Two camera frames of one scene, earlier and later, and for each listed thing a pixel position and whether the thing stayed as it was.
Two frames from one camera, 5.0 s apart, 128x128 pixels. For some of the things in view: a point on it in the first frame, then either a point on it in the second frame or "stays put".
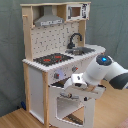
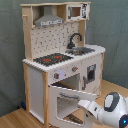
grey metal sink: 79,50 stays put
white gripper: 76,81 -> 91,106
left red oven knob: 56,75 stays put
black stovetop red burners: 51,59 stays put
